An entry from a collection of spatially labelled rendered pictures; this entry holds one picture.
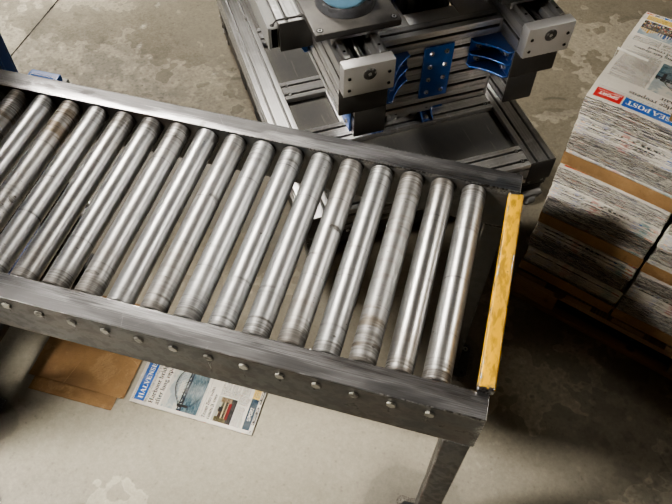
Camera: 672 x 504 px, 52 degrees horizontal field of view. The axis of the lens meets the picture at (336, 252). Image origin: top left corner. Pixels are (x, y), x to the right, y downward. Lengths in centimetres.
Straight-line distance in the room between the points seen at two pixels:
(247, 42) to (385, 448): 154
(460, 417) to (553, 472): 90
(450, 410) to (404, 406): 8
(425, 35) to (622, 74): 51
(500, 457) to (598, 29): 200
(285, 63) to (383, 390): 167
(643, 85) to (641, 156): 16
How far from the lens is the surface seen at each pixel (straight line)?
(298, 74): 255
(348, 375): 116
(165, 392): 207
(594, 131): 170
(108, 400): 211
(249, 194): 140
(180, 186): 143
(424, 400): 116
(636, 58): 179
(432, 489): 153
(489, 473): 199
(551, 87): 296
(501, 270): 128
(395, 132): 234
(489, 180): 144
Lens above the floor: 185
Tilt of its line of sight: 55 degrees down
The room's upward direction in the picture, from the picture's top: 1 degrees clockwise
